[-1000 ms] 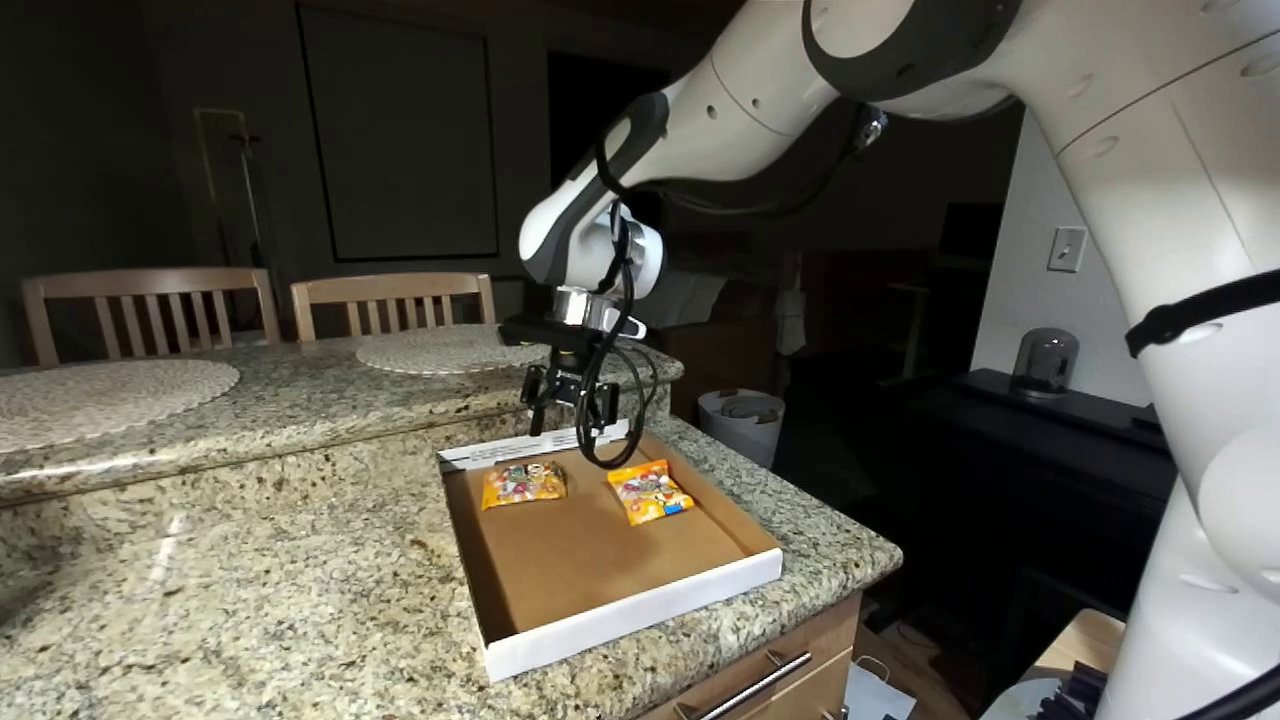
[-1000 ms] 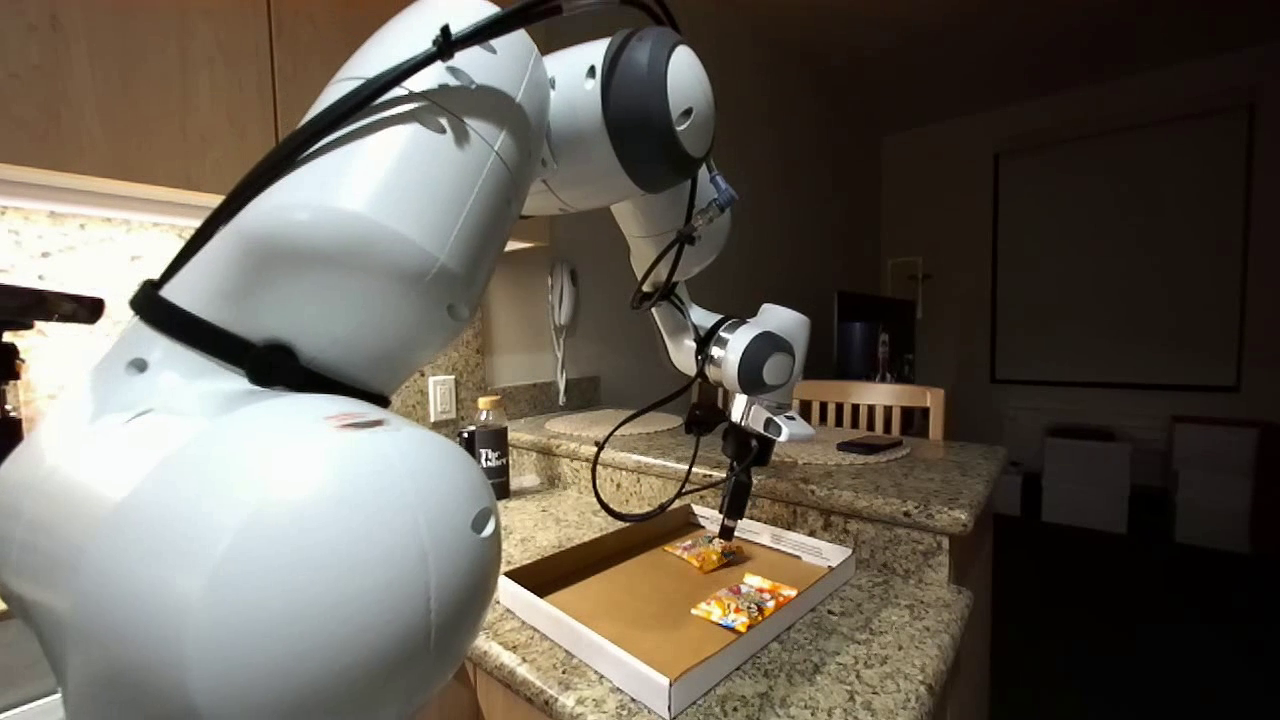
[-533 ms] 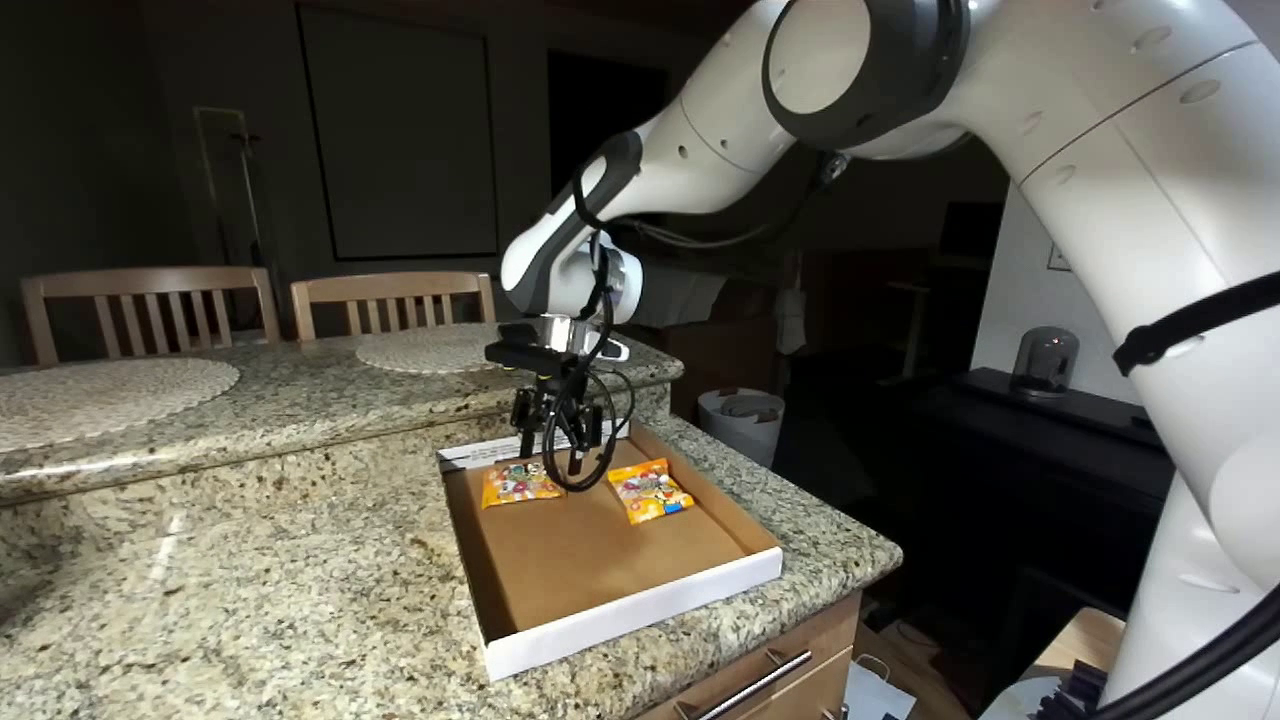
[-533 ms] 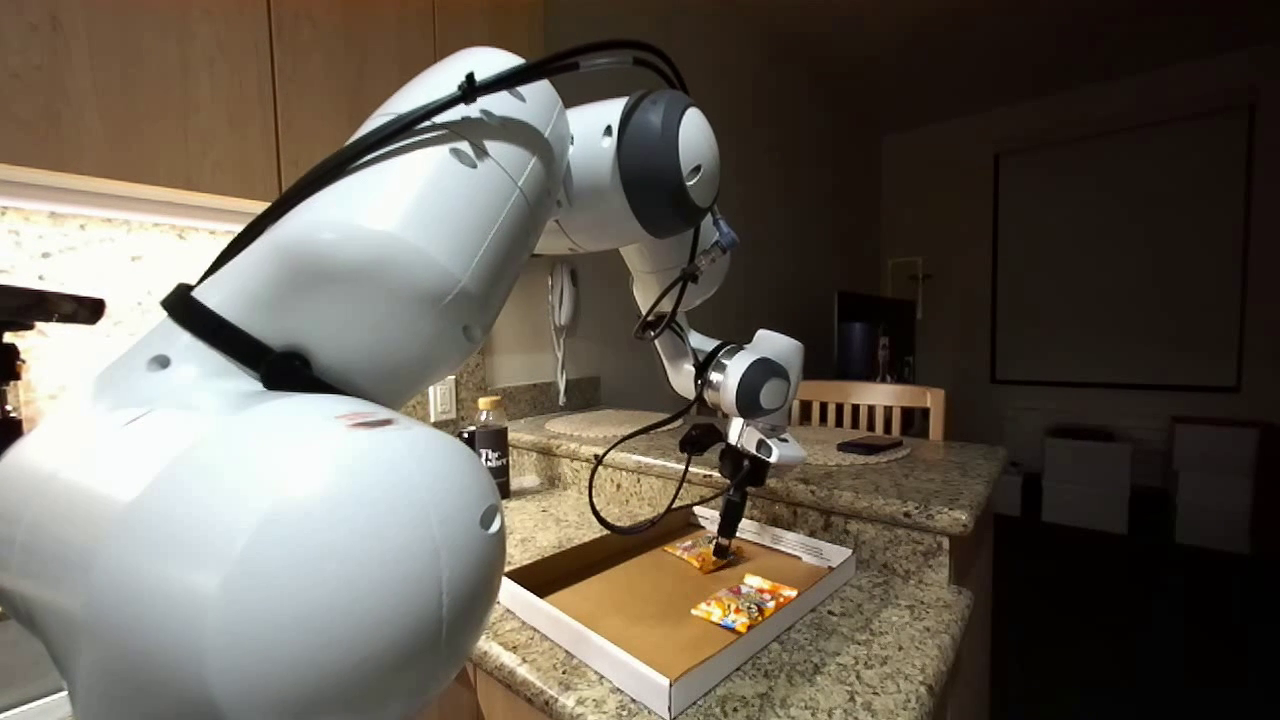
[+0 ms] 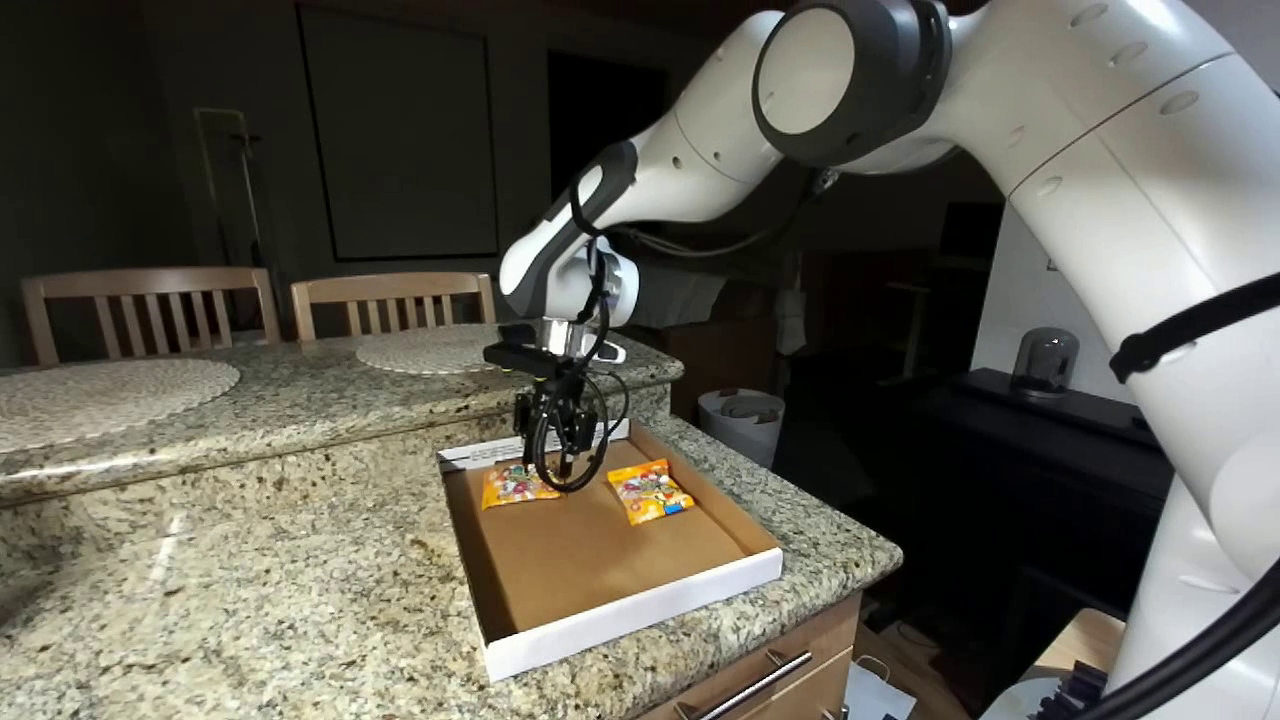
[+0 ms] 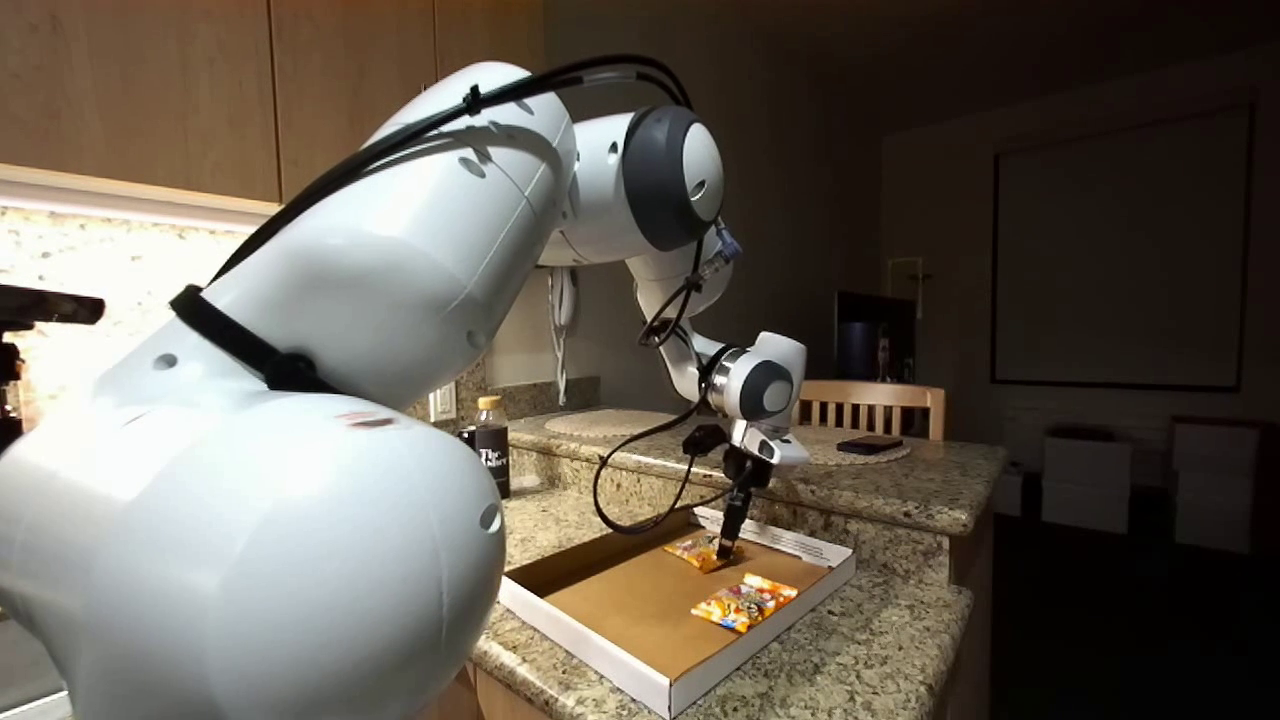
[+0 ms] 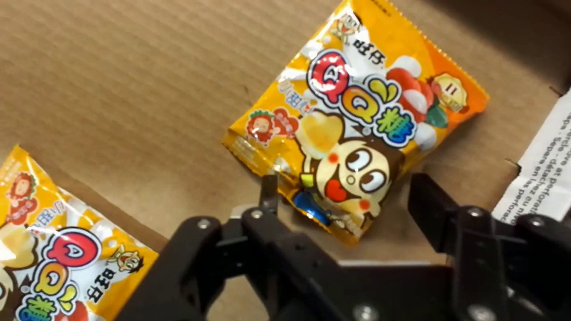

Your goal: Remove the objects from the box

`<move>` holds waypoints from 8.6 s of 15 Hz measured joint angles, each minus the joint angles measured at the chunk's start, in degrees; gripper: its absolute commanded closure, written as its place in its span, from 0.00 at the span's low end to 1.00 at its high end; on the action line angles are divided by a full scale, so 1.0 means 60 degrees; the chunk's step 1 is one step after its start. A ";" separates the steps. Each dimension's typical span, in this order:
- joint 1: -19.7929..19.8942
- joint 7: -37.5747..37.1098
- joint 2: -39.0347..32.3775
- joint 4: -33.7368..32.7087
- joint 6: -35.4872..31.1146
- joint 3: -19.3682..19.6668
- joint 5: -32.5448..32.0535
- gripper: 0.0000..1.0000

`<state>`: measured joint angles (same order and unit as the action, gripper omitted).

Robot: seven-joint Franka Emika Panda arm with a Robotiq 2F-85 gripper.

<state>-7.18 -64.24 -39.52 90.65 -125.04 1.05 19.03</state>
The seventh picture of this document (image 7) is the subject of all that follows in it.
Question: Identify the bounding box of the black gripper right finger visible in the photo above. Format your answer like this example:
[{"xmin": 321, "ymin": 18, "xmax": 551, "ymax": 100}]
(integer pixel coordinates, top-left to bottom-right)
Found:
[{"xmin": 407, "ymin": 173, "xmax": 571, "ymax": 321}]

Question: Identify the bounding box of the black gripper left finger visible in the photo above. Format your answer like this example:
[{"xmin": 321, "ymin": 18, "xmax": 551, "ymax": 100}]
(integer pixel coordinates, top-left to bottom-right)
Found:
[{"xmin": 118, "ymin": 175, "xmax": 334, "ymax": 321}]

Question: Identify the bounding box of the yellow snack packet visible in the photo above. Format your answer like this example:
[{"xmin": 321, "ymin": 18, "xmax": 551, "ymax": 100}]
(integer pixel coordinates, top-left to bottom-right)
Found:
[
  {"xmin": 0, "ymin": 146, "xmax": 157, "ymax": 321},
  {"xmin": 223, "ymin": 0, "xmax": 489, "ymax": 242}
]

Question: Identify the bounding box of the white shallow cardboard box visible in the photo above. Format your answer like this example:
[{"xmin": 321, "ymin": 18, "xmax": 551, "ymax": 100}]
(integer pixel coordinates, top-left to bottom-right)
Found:
[{"xmin": 0, "ymin": 0, "xmax": 569, "ymax": 321}]

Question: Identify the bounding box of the white paper label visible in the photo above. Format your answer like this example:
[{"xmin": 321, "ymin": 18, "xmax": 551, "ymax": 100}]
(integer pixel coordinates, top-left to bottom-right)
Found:
[{"xmin": 493, "ymin": 89, "xmax": 571, "ymax": 223}]

